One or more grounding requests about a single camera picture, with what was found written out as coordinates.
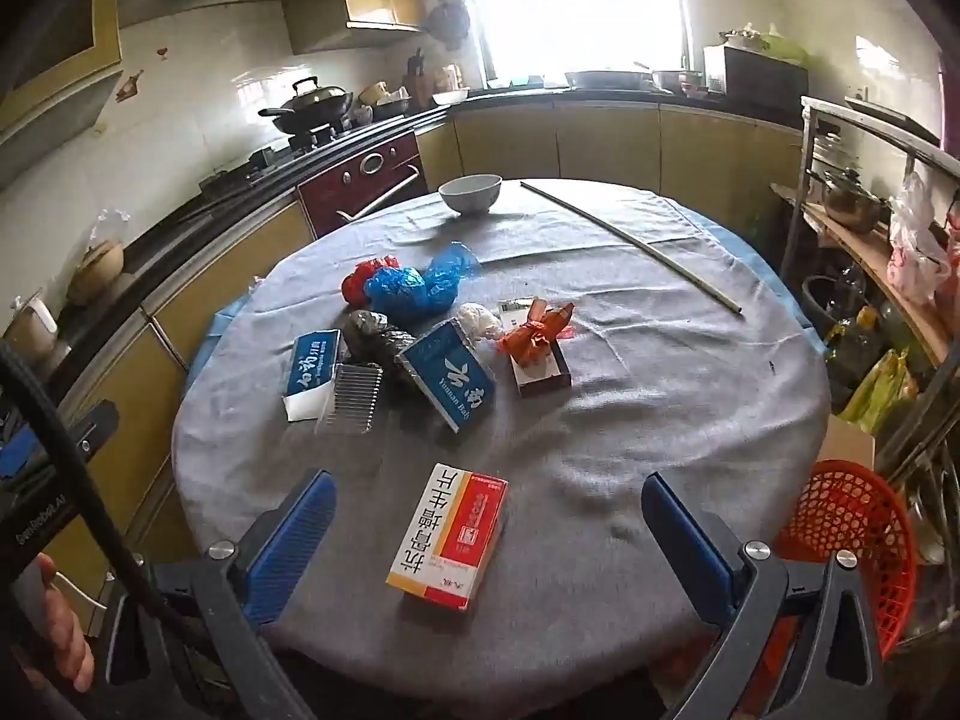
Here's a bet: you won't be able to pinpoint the white pink plastic bag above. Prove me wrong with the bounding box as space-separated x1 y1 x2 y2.
887 171 950 305

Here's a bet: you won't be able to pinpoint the metal storage shelf rack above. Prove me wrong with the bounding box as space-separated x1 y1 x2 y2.
771 94 960 646

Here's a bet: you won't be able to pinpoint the steel pot with lid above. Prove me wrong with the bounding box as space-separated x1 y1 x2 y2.
820 169 887 234

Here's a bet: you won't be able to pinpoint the white ceramic bowl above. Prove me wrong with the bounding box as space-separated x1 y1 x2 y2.
438 174 503 215

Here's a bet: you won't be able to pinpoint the black plastic bag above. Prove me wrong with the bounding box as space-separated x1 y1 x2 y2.
343 309 416 385

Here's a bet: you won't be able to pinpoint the red plastic bag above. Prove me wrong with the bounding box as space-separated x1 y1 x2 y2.
340 255 398 309

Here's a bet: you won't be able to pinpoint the clay pot on counter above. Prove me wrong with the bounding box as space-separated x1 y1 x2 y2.
67 239 124 305

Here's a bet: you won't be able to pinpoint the person's left hand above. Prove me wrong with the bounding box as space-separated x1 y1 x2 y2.
34 553 94 694

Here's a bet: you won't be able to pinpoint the blue plastic bag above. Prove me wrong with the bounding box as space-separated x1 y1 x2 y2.
363 242 480 327

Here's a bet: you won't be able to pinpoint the red plastic basket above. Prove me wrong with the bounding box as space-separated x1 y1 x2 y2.
771 458 920 664

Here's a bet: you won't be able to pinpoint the black wok with lid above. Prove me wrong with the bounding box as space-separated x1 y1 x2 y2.
259 76 355 135

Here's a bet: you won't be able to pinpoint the white paper ball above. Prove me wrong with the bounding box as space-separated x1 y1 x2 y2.
454 302 505 341

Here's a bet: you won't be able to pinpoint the yellow lower cabinets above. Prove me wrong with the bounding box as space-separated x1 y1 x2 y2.
50 91 800 561

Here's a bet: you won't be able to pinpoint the blue Yunnan Baiyao box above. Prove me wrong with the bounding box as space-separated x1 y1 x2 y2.
397 319 496 433

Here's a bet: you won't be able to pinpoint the red white medicine box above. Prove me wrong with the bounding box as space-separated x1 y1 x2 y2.
386 463 509 611

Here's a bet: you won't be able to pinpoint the yellow plastic bag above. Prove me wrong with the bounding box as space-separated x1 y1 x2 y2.
838 349 919 436

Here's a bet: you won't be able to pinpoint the white brown box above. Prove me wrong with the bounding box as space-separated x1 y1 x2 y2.
498 298 571 398

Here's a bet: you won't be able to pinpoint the orange wrapper bundle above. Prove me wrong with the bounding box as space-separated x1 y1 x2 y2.
496 298 574 367

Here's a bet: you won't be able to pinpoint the dark red oven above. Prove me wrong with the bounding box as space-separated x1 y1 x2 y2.
298 133 428 238

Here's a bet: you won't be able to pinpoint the black microwave oven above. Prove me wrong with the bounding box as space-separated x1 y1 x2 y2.
703 44 809 114

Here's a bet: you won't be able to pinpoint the cardboard box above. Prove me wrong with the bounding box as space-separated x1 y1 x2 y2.
817 415 875 470

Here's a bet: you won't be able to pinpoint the grey table cloth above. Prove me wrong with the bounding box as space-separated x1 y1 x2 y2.
172 181 830 718

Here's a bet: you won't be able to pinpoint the blue white small box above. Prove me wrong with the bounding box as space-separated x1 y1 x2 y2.
283 328 342 422

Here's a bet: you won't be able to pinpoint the long thin white stick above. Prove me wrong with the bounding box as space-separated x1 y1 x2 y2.
521 181 743 316

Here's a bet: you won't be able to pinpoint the cooking oil bottle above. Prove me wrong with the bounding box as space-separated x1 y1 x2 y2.
823 304 882 411

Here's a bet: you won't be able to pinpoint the blue under cloth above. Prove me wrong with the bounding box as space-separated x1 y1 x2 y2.
184 291 252 392

